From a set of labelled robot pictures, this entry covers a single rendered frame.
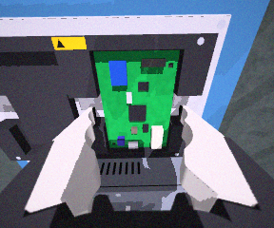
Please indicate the green circuit board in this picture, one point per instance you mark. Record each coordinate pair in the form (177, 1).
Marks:
(137, 90)

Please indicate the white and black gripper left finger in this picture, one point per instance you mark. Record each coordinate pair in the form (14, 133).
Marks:
(58, 183)

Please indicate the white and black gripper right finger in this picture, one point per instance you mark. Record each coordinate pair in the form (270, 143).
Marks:
(221, 178)

